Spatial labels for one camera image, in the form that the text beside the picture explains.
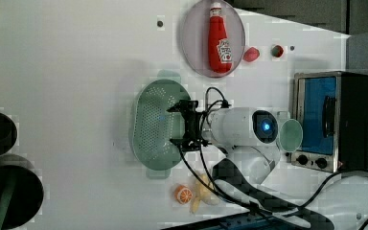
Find grey round plate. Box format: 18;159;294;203
181;0;245;78

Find red plush ketchup bottle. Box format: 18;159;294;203
208;2;233;74

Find silver toaster oven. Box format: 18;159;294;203
291;71;368;173

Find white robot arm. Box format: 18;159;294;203
168;100;335;230

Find green plastic strainer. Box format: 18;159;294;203
129;70;190;179

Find mint green cup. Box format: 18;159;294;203
277;119;303;152

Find red plush strawberry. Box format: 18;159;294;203
242;47;260;62

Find orange slice toy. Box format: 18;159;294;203
174;185;193;204

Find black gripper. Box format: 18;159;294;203
168;100;208;151

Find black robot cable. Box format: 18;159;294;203
177;86;368;230

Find black cylinder with green stick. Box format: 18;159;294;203
0;154;44;230

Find yellow banana toy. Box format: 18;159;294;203
190;173;220;214

